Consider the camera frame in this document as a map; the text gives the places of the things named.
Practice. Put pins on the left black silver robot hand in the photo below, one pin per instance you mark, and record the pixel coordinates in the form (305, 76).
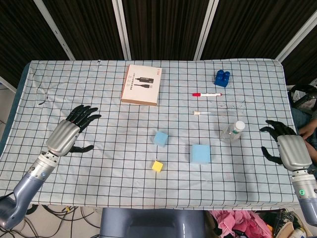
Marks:
(62, 136)

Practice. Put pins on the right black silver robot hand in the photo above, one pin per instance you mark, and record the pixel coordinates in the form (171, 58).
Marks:
(293, 151)

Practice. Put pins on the small light blue cube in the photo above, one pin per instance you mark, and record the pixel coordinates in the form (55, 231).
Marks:
(161, 138)

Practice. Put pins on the small yellow foam cube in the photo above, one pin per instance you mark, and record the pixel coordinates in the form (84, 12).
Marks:
(157, 166)

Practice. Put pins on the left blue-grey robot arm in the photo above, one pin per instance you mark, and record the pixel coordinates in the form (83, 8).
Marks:
(29, 181)

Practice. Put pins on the black-checked light blue tablecloth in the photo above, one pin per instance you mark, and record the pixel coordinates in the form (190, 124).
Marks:
(99, 148)

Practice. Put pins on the clear plastic bottle white cap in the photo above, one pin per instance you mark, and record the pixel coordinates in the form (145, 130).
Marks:
(231, 134)

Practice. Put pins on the pink crumpled cloth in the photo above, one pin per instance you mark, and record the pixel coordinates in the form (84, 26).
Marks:
(237, 223)

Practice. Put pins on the large light blue foam cube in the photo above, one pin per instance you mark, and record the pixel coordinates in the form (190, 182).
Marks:
(200, 153)

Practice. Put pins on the dark blue toy brick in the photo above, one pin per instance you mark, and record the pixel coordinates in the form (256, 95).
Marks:
(222, 78)

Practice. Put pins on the white marker with red cap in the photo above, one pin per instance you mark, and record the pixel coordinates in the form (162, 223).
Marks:
(208, 94)

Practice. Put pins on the clear tube with white cap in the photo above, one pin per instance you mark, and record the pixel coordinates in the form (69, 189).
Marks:
(197, 113)

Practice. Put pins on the blue-grey robot torso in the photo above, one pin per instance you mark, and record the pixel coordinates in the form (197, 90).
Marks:
(148, 223)

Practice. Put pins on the black chair frame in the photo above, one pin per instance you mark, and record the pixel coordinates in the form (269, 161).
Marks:
(303, 96)

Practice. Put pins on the white partition post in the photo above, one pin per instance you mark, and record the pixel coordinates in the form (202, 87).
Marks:
(205, 29)
(297, 32)
(54, 29)
(121, 29)

